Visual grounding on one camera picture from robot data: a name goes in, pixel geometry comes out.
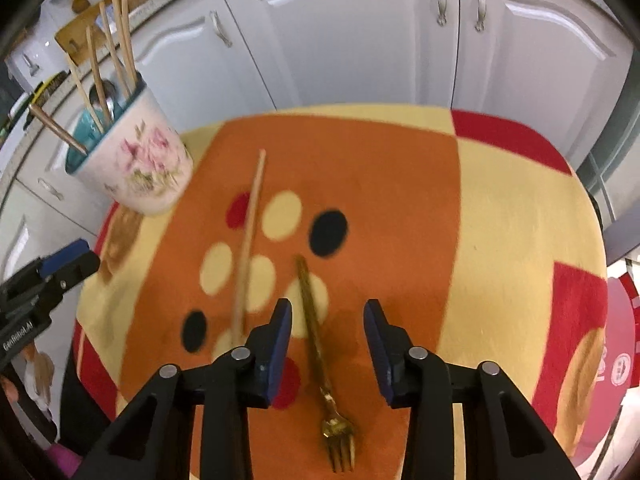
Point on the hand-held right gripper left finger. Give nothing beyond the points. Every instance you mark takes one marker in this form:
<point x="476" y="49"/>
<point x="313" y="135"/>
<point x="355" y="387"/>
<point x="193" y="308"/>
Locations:
<point x="277" y="355"/>

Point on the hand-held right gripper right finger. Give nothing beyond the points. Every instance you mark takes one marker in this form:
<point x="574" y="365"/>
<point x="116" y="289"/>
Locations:
<point x="377" y="355"/>

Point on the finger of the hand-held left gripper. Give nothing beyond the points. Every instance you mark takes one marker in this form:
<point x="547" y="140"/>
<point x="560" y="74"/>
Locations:
<point x="67" y="255"/>
<point x="77" y="270"/>

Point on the gold metal fork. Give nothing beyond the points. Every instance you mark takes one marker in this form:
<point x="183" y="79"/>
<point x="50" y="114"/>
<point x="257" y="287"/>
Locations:
<point x="312" y="320"/>

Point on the floral white cup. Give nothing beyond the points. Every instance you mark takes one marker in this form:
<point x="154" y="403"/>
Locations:
<point x="145" y="170"/>

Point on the light wooden chopstick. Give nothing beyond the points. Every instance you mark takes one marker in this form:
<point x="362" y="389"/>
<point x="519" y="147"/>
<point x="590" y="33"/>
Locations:
<point x="112" y="45"/>
<point x="126" y="10"/>
<point x="121" y="20"/>
<point x="248" y="240"/>
<point x="96" y="70"/>
<point x="82" y="92"/>

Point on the dark brown chopstick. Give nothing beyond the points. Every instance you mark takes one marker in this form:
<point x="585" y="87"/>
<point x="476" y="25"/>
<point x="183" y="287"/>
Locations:
<point x="55" y="127"/>

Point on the silver metal spoon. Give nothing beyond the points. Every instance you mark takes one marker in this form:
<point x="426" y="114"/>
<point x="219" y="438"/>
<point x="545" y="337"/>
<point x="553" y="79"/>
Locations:
<point x="102" y="97"/>

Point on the orange yellow printed blanket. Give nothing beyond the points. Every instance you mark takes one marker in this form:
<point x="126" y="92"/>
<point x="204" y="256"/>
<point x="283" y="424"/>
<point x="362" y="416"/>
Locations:
<point x="400" y="220"/>

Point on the white cabinet door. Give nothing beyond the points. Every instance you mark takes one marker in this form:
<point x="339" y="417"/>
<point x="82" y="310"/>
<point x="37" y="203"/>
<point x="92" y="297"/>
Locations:
<point x="340" y="35"/>
<point x="200" y="80"/>
<point x="540" y="60"/>

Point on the wooden cutting board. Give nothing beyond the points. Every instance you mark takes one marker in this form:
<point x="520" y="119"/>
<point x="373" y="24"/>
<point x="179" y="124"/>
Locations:
<point x="80" y="30"/>

